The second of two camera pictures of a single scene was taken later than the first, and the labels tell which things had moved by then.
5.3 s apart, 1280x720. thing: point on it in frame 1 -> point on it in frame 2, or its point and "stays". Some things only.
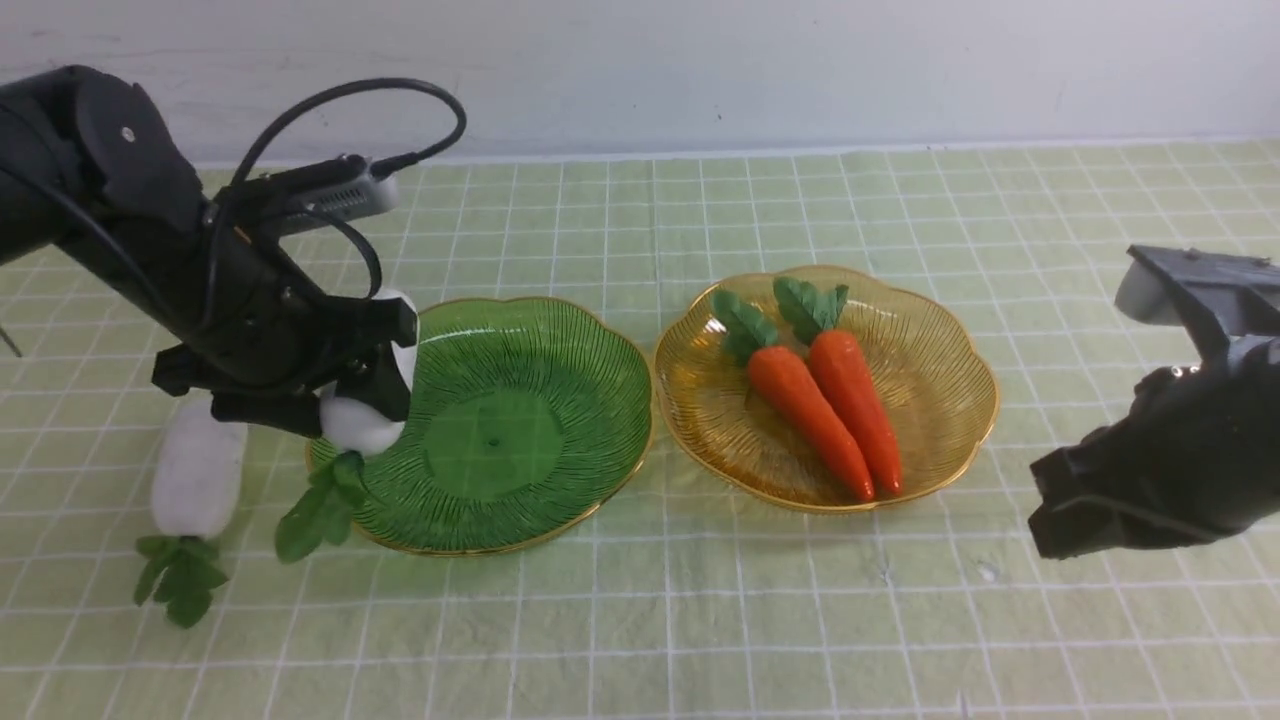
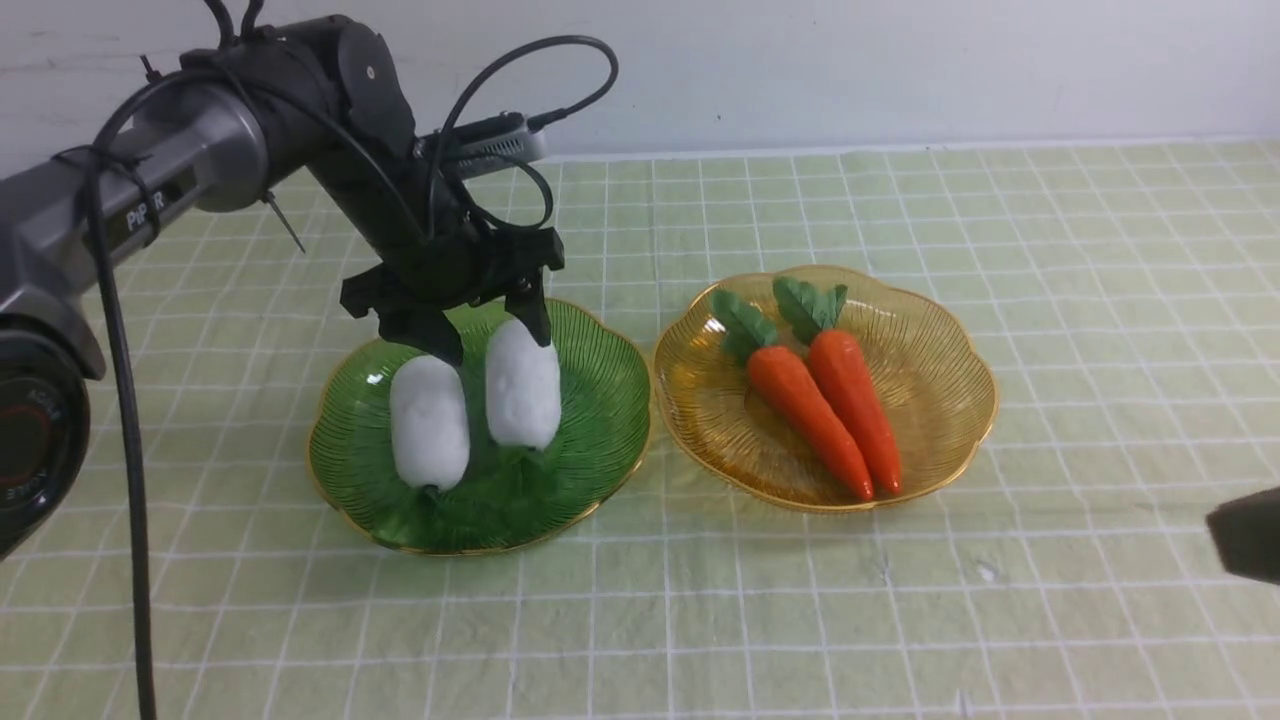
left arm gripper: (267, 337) -> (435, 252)
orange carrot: (811, 312) stays
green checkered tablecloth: (934, 605) stays
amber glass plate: (931, 373) stays
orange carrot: (782, 376) stays
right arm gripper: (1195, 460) -> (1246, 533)
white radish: (198, 474) -> (430, 422)
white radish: (350, 425) -> (522, 388)
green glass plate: (528, 418) stays
